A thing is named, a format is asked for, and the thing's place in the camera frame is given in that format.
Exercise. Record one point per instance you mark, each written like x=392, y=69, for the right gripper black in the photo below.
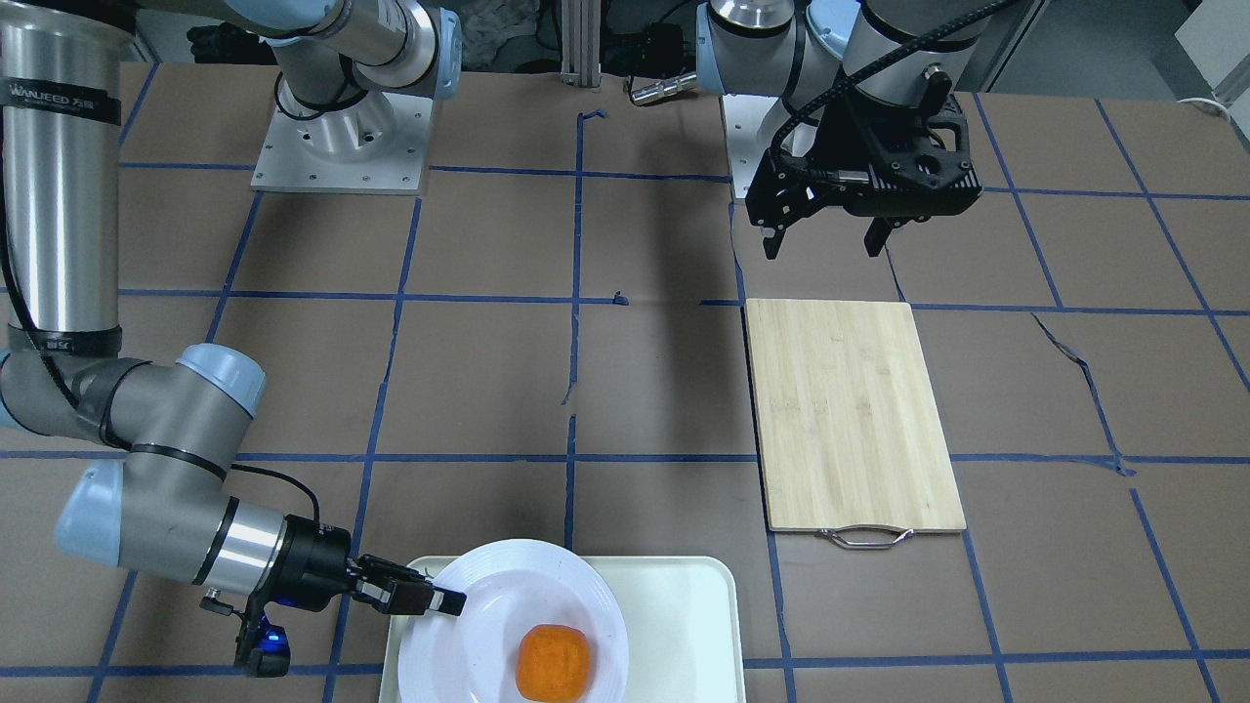
x=314, y=561

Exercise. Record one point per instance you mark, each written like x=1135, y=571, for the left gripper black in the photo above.
x=836, y=137

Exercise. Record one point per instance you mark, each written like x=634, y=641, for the white round plate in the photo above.
x=511, y=586

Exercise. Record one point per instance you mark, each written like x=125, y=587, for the orange fruit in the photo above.
x=554, y=664

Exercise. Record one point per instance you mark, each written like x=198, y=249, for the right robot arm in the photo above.
x=161, y=509

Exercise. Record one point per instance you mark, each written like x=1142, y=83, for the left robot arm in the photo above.
x=795, y=50

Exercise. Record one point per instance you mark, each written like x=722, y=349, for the cream bear tray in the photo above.
x=682, y=620

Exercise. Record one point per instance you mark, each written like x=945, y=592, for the silver cylinder connector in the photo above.
x=662, y=90

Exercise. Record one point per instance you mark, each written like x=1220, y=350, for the wooden cutting board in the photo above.
x=849, y=434

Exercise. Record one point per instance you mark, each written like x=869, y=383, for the right wrist camera blue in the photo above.
x=262, y=649

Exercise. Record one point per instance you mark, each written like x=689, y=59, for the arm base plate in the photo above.
x=750, y=123
x=377, y=146

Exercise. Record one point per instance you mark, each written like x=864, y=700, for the aluminium frame post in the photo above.
x=580, y=40

